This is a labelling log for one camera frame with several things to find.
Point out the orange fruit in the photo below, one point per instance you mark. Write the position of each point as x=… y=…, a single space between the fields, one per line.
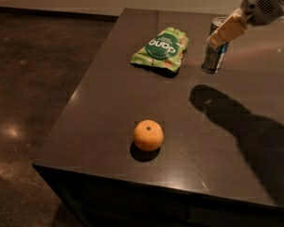
x=148 y=135

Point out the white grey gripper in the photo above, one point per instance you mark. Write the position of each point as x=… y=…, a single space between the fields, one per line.
x=261 y=8

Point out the silver blue redbull can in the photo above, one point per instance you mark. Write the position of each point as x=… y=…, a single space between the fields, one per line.
x=214 y=57

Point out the dark table cabinet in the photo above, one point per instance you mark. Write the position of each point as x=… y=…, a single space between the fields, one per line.
x=104 y=202

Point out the green snack bag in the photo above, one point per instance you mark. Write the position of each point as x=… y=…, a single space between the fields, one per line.
x=164 y=51

